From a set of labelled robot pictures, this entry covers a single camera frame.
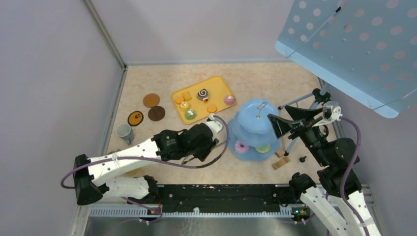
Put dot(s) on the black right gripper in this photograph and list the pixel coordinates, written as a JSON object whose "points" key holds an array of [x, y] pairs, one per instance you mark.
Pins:
{"points": [[281, 126]]}

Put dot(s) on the purple frosted donut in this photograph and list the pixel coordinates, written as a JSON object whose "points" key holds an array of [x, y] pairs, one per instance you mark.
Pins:
{"points": [[241, 148]]}

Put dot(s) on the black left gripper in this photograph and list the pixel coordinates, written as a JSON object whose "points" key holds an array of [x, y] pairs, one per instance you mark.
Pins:
{"points": [[209, 145]]}

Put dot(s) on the white cable duct strip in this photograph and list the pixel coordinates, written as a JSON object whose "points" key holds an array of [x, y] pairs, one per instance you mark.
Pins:
{"points": [[130, 211]]}

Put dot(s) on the grey mug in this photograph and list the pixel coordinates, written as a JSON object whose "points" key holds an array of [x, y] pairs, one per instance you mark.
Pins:
{"points": [[125, 132]]}

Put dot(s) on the yellow serving tray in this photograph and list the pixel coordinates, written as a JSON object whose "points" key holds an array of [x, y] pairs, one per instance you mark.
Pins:
{"points": [[198, 101]]}

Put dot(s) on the black yellow round coaster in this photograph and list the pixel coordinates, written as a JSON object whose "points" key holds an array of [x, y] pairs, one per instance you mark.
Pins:
{"points": [[135, 118]]}

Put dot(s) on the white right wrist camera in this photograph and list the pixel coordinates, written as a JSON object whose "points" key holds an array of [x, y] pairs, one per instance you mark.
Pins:
{"points": [[331, 113]]}

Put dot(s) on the dark brown round coaster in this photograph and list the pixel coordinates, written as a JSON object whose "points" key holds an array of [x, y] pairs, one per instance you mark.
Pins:
{"points": [[156, 113]]}

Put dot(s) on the round orange biscuit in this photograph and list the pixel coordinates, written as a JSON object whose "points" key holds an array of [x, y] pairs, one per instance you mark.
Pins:
{"points": [[179, 99], [212, 108]]}

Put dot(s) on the round orange biscuit left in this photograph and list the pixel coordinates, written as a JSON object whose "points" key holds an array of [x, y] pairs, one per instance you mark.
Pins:
{"points": [[179, 99]]}

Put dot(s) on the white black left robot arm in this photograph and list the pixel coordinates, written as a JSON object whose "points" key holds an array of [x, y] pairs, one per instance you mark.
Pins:
{"points": [[101, 176]]}

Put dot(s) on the chocolate swirl roll cake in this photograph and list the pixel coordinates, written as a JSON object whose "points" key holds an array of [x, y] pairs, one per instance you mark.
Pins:
{"points": [[203, 95]]}

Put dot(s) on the yellow cup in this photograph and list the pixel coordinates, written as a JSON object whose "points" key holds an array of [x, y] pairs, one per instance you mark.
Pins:
{"points": [[136, 173]]}

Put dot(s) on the blue metal tripod stand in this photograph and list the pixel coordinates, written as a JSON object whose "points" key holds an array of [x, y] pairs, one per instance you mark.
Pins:
{"points": [[321, 95]]}

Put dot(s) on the small black knob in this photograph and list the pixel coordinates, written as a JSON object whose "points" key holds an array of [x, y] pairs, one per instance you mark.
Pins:
{"points": [[303, 159]]}

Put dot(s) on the blue three-tier cake stand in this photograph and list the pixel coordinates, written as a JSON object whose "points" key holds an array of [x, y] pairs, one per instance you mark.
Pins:
{"points": [[252, 127]]}

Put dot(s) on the small wooden block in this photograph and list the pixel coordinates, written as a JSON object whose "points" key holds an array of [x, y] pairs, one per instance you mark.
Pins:
{"points": [[280, 153]]}

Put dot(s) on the small yellow cream cake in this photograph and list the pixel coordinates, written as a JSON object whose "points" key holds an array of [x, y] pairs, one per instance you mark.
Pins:
{"points": [[184, 105]]}

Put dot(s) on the green frosted donut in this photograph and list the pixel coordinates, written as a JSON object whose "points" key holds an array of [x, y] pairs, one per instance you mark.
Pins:
{"points": [[263, 149]]}

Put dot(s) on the light brown round coaster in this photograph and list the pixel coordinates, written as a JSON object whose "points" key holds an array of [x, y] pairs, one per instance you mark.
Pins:
{"points": [[151, 100]]}

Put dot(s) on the square orange biscuit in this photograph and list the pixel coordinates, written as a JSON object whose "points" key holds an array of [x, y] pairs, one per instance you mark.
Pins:
{"points": [[186, 96]]}

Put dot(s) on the blue perforated board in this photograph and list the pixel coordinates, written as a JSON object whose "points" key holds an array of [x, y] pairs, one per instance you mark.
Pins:
{"points": [[367, 49]]}

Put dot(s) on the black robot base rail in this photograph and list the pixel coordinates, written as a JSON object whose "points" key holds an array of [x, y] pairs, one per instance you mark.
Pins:
{"points": [[221, 198]]}

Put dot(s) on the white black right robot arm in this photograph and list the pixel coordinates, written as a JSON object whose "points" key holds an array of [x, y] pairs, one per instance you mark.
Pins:
{"points": [[352, 218]]}

